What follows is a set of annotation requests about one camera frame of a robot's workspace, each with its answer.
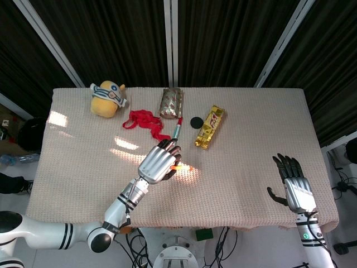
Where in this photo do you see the yellow plush toy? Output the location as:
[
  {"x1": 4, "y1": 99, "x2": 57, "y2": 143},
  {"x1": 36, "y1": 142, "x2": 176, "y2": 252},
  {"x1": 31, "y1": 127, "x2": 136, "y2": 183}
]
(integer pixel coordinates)
[{"x1": 89, "y1": 80, "x2": 129, "y2": 119}]

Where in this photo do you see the black bag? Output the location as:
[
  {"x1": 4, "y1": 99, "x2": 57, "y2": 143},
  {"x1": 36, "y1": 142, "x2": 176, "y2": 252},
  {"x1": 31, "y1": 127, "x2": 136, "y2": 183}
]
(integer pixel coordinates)
[{"x1": 17, "y1": 117, "x2": 47, "y2": 153}]

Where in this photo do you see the cardboard box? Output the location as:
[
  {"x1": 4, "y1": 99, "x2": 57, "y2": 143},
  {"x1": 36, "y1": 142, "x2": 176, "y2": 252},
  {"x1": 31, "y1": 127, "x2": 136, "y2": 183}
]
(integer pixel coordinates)
[{"x1": 0, "y1": 103, "x2": 34, "y2": 157}]

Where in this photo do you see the green box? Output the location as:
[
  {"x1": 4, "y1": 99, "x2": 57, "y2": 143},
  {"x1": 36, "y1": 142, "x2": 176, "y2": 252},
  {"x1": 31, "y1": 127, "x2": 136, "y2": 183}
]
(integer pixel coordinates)
[{"x1": 195, "y1": 228, "x2": 214, "y2": 241}]

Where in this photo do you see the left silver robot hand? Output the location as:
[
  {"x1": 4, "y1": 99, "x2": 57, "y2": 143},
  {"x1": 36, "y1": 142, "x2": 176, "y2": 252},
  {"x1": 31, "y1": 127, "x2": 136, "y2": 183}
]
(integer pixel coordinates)
[{"x1": 138, "y1": 139, "x2": 182, "y2": 185}]

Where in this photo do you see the red ribbon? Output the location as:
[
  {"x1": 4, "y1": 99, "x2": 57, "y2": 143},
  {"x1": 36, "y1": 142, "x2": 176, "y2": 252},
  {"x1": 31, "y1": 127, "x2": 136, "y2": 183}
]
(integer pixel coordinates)
[{"x1": 122, "y1": 109, "x2": 171, "y2": 142}]

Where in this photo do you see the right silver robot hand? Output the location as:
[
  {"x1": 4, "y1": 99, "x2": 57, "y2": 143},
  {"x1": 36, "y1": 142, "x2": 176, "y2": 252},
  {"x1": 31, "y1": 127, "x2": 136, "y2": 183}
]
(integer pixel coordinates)
[{"x1": 267, "y1": 153, "x2": 317, "y2": 214}]

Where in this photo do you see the gold snack bar wrapper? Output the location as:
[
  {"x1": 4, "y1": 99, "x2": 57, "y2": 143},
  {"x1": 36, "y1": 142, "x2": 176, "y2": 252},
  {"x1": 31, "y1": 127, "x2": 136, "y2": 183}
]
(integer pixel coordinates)
[{"x1": 194, "y1": 104, "x2": 225, "y2": 151}]

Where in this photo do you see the patterned foil snack bag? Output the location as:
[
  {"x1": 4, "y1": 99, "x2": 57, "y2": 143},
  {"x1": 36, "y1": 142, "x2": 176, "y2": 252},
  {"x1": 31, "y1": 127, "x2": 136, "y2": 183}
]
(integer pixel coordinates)
[{"x1": 158, "y1": 87, "x2": 185, "y2": 119}]

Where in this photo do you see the red capped pen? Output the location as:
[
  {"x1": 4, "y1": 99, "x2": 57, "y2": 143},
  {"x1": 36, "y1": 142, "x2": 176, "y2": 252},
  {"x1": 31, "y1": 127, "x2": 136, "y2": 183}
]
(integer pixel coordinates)
[{"x1": 171, "y1": 117, "x2": 184, "y2": 141}]

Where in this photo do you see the black round disc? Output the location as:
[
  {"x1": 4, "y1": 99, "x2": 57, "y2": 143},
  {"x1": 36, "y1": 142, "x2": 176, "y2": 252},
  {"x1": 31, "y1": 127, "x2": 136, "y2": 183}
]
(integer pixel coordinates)
[{"x1": 190, "y1": 116, "x2": 205, "y2": 130}]

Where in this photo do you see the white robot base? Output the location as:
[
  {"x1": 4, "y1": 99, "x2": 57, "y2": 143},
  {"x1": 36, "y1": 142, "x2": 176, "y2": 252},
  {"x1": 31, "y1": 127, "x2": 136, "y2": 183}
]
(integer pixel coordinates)
[{"x1": 152, "y1": 236, "x2": 205, "y2": 268}]

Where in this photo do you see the beige woven tablecloth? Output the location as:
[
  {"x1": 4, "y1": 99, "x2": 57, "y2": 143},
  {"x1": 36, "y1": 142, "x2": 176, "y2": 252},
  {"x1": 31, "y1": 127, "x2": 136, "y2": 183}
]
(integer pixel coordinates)
[{"x1": 25, "y1": 87, "x2": 340, "y2": 232}]

